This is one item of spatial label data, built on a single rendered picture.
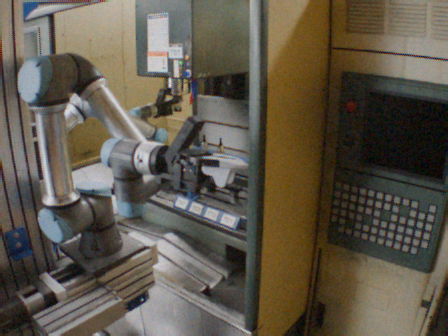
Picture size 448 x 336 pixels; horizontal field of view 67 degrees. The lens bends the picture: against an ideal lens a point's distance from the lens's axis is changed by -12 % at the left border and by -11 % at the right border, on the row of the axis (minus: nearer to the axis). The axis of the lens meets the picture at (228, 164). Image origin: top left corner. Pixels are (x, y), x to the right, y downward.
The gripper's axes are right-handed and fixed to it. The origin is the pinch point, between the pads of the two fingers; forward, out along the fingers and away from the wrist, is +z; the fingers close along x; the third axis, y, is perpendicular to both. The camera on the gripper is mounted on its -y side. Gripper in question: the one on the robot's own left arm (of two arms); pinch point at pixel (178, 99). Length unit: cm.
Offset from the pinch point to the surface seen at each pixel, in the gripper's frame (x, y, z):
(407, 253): 145, 36, -29
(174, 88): 4.6, -8.1, -7.1
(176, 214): 20, 58, -28
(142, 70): -6.3, -20.0, -20.5
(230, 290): 76, 71, -49
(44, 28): -29, -50, -67
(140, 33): -7.1, -40.8, -19.4
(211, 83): -14.6, -1.3, 46.1
